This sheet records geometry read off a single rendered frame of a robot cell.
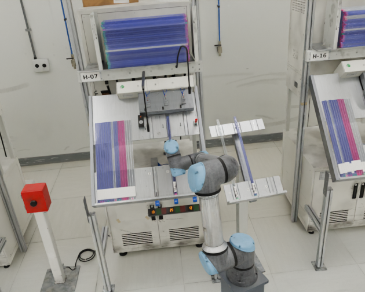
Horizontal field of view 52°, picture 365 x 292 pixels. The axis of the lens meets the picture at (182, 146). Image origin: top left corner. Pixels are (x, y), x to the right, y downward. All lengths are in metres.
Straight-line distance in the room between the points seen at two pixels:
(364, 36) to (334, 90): 0.36
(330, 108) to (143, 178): 1.26
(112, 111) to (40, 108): 1.87
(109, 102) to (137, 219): 0.84
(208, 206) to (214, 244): 0.19
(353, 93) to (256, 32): 1.59
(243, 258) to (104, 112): 1.25
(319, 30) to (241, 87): 1.55
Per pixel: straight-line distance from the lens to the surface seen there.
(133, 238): 2.79
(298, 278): 2.75
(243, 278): 1.89
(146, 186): 2.23
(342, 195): 2.93
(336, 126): 2.52
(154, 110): 2.32
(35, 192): 2.42
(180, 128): 2.33
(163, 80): 2.39
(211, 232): 1.68
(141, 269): 2.82
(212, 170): 1.55
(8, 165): 3.18
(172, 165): 1.93
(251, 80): 4.08
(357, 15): 2.60
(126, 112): 2.40
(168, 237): 2.79
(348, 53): 2.67
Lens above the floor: 1.97
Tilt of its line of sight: 27 degrees down
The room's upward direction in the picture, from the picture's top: 5 degrees counter-clockwise
